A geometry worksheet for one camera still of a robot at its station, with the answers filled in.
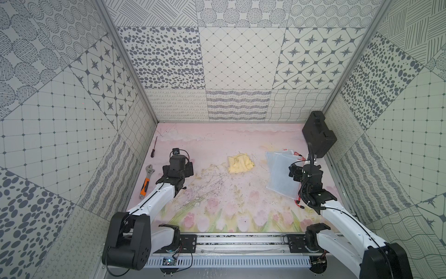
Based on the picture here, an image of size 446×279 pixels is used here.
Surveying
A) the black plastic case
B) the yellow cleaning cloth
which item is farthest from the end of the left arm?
the black plastic case

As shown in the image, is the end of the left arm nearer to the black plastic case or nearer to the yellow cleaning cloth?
the yellow cleaning cloth

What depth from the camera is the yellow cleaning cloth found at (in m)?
0.97
